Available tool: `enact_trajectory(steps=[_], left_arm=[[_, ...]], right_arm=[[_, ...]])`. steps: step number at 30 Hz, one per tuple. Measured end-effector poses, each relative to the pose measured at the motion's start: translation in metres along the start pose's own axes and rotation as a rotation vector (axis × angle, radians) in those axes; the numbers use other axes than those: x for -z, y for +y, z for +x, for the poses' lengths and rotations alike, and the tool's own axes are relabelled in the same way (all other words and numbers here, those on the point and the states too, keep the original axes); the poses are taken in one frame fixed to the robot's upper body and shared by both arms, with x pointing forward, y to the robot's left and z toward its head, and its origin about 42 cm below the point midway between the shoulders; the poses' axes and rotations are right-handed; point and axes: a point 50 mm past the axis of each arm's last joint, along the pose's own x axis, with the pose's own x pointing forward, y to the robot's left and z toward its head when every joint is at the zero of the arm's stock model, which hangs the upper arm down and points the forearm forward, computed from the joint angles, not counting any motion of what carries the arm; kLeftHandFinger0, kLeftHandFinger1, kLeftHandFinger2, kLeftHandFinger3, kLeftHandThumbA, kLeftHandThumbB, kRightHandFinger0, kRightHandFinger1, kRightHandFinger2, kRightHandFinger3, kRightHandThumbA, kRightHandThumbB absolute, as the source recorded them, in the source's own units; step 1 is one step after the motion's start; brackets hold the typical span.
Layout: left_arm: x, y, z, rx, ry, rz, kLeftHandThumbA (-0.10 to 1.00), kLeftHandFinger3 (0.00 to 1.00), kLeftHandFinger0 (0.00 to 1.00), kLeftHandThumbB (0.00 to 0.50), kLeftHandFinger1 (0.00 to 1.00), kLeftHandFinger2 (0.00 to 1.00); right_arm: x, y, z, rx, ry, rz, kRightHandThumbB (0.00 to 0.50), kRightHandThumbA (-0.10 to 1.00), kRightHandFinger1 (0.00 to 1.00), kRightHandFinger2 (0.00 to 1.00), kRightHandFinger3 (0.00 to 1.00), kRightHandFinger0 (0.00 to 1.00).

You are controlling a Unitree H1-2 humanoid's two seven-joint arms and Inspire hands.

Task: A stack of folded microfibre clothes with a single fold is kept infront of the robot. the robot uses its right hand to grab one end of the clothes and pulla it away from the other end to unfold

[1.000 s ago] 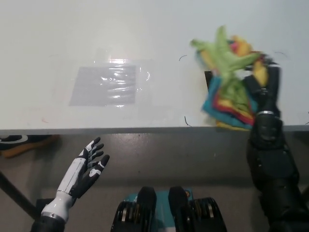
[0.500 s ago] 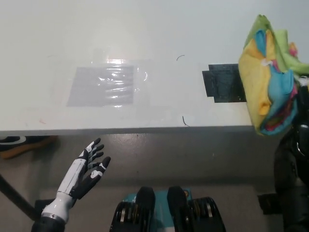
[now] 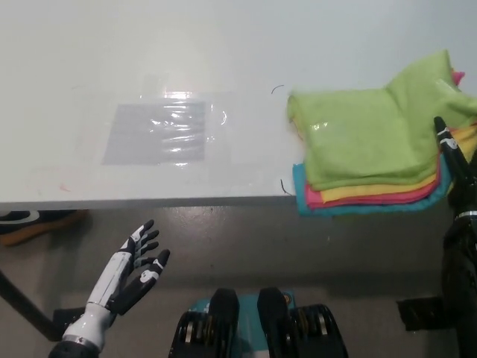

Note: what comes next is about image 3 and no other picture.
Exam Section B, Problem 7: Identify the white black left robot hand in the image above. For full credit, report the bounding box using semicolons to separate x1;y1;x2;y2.
86;219;171;318

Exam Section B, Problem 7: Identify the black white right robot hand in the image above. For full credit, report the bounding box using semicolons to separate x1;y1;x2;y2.
433;116;477;220

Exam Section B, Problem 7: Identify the green microfibre cloth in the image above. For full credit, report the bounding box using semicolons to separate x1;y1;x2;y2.
285;49;477;192

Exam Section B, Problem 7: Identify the teal microfibre cloth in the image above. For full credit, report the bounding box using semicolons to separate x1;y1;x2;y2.
291;163;455;219

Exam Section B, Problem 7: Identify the black teal robot torso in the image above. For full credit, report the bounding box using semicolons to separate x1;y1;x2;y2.
167;286;350;358

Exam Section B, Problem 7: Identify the black floor plate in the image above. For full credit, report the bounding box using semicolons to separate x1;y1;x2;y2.
53;307;87;342
395;296;446;333

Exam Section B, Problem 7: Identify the black orange shoe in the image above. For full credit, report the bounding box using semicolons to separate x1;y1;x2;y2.
0;209;91;247

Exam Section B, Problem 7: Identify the black table leg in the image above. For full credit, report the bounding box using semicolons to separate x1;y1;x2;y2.
0;267;57;342

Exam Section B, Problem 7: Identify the clear plastic bag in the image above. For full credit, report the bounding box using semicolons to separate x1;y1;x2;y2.
101;101;206;166

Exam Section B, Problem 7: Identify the clear plastic sheet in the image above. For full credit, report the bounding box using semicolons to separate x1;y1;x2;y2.
72;76;240;188

